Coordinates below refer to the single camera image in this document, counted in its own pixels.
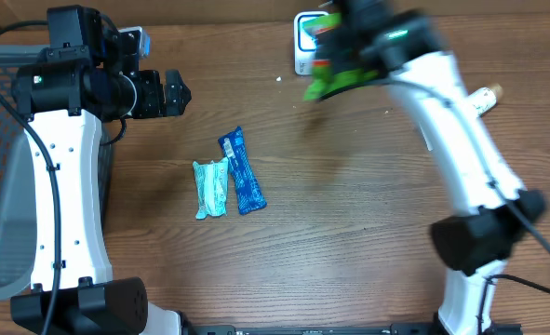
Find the green snack bag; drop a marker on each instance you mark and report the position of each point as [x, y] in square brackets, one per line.
[335, 66]

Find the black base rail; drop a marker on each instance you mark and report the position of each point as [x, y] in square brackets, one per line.
[394, 329]

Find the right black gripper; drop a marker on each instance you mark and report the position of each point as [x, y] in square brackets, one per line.
[327, 41]

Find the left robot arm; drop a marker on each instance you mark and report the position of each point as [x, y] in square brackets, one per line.
[88, 76]

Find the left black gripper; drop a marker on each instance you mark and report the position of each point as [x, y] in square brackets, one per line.
[154, 104]

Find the white tube gold cap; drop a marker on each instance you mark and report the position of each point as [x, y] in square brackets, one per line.
[485, 98]

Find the teal tissue pack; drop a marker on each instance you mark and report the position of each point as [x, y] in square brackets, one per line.
[211, 182]

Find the grey plastic basket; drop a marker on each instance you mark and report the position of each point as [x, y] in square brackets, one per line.
[17, 189]

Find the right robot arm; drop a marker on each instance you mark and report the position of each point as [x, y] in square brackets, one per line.
[492, 208]

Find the blue snack bar wrapper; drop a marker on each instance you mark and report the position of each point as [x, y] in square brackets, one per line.
[248, 191]

